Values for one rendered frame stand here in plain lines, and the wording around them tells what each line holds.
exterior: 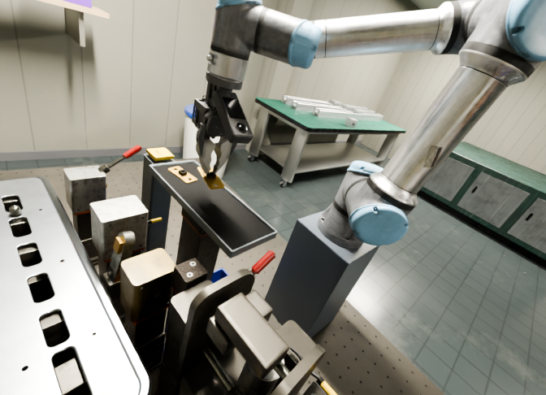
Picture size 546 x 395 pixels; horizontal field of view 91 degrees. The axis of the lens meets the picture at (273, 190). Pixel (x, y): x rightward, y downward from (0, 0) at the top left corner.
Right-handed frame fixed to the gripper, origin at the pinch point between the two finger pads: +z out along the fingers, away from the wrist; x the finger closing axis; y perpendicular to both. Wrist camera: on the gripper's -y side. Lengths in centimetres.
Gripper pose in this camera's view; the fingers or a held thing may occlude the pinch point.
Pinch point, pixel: (212, 170)
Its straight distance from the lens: 63.0
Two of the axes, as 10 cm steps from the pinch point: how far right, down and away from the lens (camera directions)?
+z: -2.8, 8.4, 4.7
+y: -5.5, -5.4, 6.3
